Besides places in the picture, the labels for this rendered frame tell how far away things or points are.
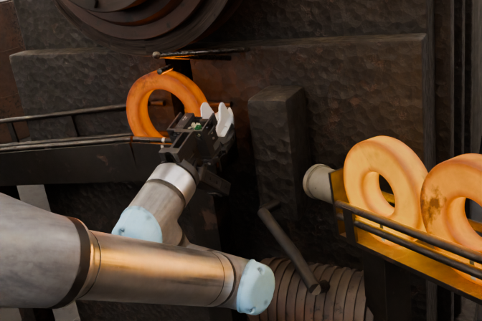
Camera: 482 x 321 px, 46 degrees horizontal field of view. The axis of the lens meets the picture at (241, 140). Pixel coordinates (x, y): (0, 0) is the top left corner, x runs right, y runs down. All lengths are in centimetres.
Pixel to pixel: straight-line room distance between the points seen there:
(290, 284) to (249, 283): 16
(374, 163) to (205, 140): 30
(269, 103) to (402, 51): 24
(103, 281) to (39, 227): 10
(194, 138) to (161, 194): 13
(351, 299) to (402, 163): 27
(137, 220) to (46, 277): 28
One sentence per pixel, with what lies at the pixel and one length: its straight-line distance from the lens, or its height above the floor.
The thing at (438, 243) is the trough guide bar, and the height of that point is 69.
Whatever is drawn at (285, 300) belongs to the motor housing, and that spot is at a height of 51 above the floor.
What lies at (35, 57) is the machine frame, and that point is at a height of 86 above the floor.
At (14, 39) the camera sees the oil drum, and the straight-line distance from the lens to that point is 395.
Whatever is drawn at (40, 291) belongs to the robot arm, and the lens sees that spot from 59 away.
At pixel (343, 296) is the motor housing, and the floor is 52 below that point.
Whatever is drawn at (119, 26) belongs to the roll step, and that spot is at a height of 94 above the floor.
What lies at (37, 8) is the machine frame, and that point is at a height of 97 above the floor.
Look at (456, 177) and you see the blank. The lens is 70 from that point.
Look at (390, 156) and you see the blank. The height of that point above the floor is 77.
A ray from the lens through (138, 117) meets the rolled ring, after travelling 116.
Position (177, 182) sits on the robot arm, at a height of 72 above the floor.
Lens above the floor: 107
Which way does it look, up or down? 20 degrees down
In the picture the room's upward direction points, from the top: 8 degrees counter-clockwise
